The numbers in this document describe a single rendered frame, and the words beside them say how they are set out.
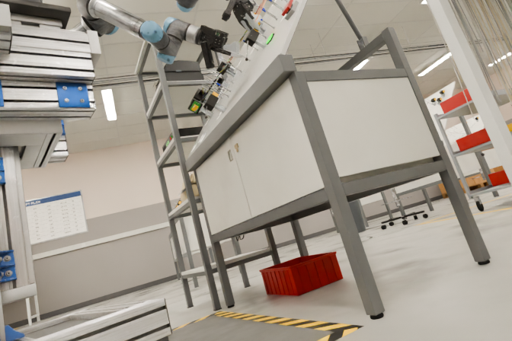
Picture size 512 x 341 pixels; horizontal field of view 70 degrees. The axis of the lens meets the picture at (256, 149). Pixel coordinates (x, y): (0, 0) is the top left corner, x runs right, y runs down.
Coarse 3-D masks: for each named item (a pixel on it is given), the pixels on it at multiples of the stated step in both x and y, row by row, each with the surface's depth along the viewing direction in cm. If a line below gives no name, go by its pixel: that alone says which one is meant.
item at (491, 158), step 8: (472, 120) 854; (480, 120) 829; (456, 128) 892; (472, 128) 840; (480, 128) 817; (448, 136) 909; (456, 136) 879; (480, 152) 781; (488, 152) 794; (496, 152) 802; (488, 160) 787; (496, 160) 794; (488, 168) 773; (464, 176) 829
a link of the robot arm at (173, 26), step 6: (168, 18) 155; (174, 18) 156; (168, 24) 155; (174, 24) 155; (180, 24) 155; (186, 24) 155; (168, 30) 155; (174, 30) 154; (180, 30) 155; (186, 30) 154; (180, 36) 155
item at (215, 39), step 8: (200, 32) 154; (208, 32) 154; (216, 32) 156; (224, 32) 158; (200, 40) 156; (208, 40) 156; (216, 40) 154; (224, 40) 154; (208, 48) 157; (216, 48) 154
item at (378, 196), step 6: (366, 198) 683; (372, 198) 685; (378, 198) 689; (384, 198) 687; (360, 204) 670; (330, 210) 778; (390, 210) 682; (390, 216) 679; (366, 222) 662; (336, 228) 768
